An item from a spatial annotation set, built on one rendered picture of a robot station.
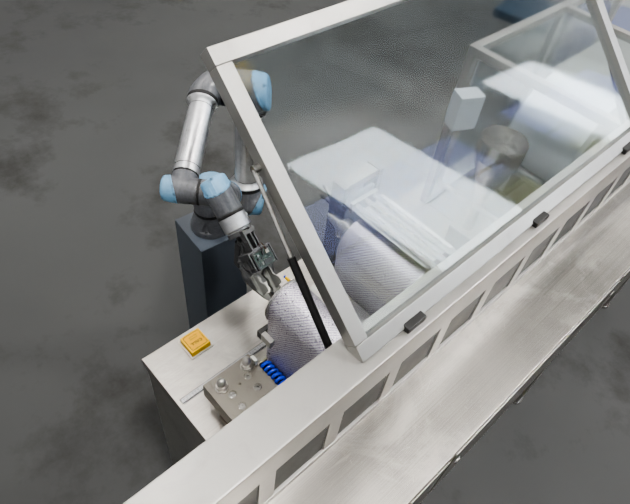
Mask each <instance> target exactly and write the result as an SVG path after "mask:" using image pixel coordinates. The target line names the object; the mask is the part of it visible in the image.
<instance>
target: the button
mask: <svg viewBox="0 0 630 504"><path fill-rule="evenodd" d="M180 342H181V344H182V345H183V346H184V347H185V349H186V350H187V351H188V352H189V353H190V354H191V356H192V357H194V356H195V355H197V354H198V353H200V352H201V351H203V350H204V349H206V348H207V347H209V346H210V345H211V343H210V340H209V339H208V338H207V337H206V336H205V335H204V334H203V333H202V331H201V330H200V329H199V328H196V329H195V330H193V331H192V332H190V333H188V334H187V335H185V336H184V337H182V338H181V339H180Z"/></svg>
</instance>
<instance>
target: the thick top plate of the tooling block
mask: <svg viewBox="0 0 630 504"><path fill-rule="evenodd" d="M241 361H242V358H241V359H240V360H238V361H237V362H236V363H234V364H233V365H231V366H230V367H228V368H227V369H225V370H224V371H223V372H221V373H220V374H218V375H217V376H215V377H214V378H213V379H211V380H210V381H208V382H207V383H205V384H204V385H203V390H204V396H205V397H206V398H207V399H208V400H209V402H210V403H211V404H212V405H213V406H214V408H215V409H216V410H217V411H218V413H219V414H220V415H221V416H222V417H223V419H224V420H225V421H226V422H227V423H230V422H231V421H232V420H234V419H235V418H236V417H237V416H239V415H240V414H241V413H243V412H244V411H245V410H247V409H248V408H249V407H251V406H252V405H253V404H255V403H256V402H257V401H259V400H260V399H261V398H262V397H264V396H265V395H266V394H268V393H269V392H270V391H272V390H273V389H274V388H276V387H277V386H278V385H277V384H276V383H275V382H274V381H273V380H272V379H271V378H270V377H269V376H268V375H267V374H266V372H265V371H264V370H263V369H262V368H261V367H260V366H259V365H258V364H257V365H255V366H254V364H253V363H252V364H253V368H252V369H251V370H250V371H248V372H244V371H242V370H241V369H240V364H241ZM219 378H224V379H225V380H226V382H227V385H228V390H227V392H225V393H223V394H219V393H217V392H216V391H215V384H216V382H217V380H218V379H219Z"/></svg>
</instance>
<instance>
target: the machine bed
mask: <svg viewBox="0 0 630 504"><path fill-rule="evenodd" d="M298 263H299V266H300V268H301V271H302V273H303V275H304V278H305V280H306V282H307V285H308V287H309V288H310V287H311V286H312V285H313V284H314V282H313V280H312V278H311V276H310V274H309V272H308V270H307V268H306V266H305V264H304V262H303V260H302V259H301V260H299V261H298ZM277 275H278V276H279V277H280V278H281V281H282V282H281V283H280V284H279V285H280V286H283V285H284V284H285V283H287V282H288V281H287V280H286V279H285V278H284V275H286V276H287V277H288V278H289V279H290V280H292V279H295V277H294V275H293V272H292V270H291V268H290V267H288V268H287V269H285V270H283V271H282V272H280V273H279V274H277ZM268 302H269V301H267V300H266V299H264V298H263V297H261V296H260V295H259V294H258V293H256V292H255V291H254V290H252V291H250V292H248V293H247V294H245V295H244V296H242V297H240V298H239V299H237V300H236V301H234V302H232V303H231V304H229V305H228V306H226V307H224V308H223V309H221V310H220V311H218V312H217V313H215V314H213V315H212V316H210V317H209V318H207V319H205V320H204V321H202V322H201V323H199V324H197V325H196V326H194V327H193V328H191V329H189V330H188V331H186V332H185V333H183V334H182V335H180V336H178V337H177V338H175V339H174V340H172V341H170V342H169V343H167V344H166V345H164V346H162V347H161V348H159V349H158V350H156V351H154V352H153V353H151V354H150V355H148V356H146V357H145V358H143V359H142V362H143V366H144V367H145V368H146V370H147V371H148V372H149V373H150V375H151V376H152V377H153V379H154V380H155V381H156V382H157V384H158V385H159V386H160V387H161V389H162V390H163V391H164V393H165V394H166V395H167V396H168V398H169V399H170V400H171V401H172V403H173V404H174V405H175V407H176V408H177V409H178V410H179V412H180V413H181V414H182V415H183V417H184V418H185V419H186V421H187V422H188V423H189V424H190V426H191V427H192V428H193V429H194V431H195V432H196V433H197V435H198V436H199V437H200V438H201V440H202V441H203V442H205V441H206V440H207V439H209V438H210V437H211V436H213V435H214V434H215V433H216V432H218V431H219V430H220V429H222V428H223V427H224V426H226V425H225V424H224V423H223V421H222V420H221V419H220V418H219V416H220V414H219V413H218V411H217V410H216V409H215V408H214V406H213V405H212V404H211V403H210V402H209V400H208V399H207V398H206V397H205V396H204V391H203V392H201V393H200V394H198V395H197V396H196V397H194V398H193V399H191V400H190V401H189V402H187V403H186V404H184V405H183V404H182V403H181V401H180V399H181V398H182V397H184V396H185V395H187V394H188V393H190V392H191V391H193V390H194V389H195V388H197V387H198V386H200V385H201V384H203V383H204V382H205V381H207V380H208V379H210V378H211V377H213V376H214V375H216V374H217V373H218V372H220V371H221V370H223V369H224V368H226V367H227V366H228V365H230V364H231V363H233V362H234V361H236V360H237V359H239V358H240V357H241V356H243V355H244V354H246V353H247V352H249V351H250V350H251V349H253V348H254V347H256V346H257V345H259V344H260V343H262V342H263V341H262V340H260V339H259V338H258V337H257V330H259V329H260V328H262V327H263V326H265V325H266V324H267V323H268V320H267V319H266V318H265V309H266V306H267V304H268ZM196 328H199V329H200V330H201V331H202V333H203V334H204V335H205V336H206V337H207V338H208V339H209V340H210V342H211V343H212V344H213V345H214V346H212V347H211V348H209V349H208V350H206V351H205V352H203V353H202V354H200V355H199V356H197V357H196V358H194V359H193V360H192V359H191V358H190V357H189V355H188V354H187V353H186V352H185V351H184V350H183V348H182V347H181V346H180V345H179V344H178V341H180V339H181V338H182V337H184V336H185V335H187V334H188V333H190V332H192V331H193V330H195V329H196ZM266 354H267V347H265V348H264V349H262V350H261V351H259V352H258V353H257V354H255V355H254V357H255V358H256V359H257V360H258V362H257V364H258V365H259V362H260V361H261V360H263V359H264V358H265V357H266Z"/></svg>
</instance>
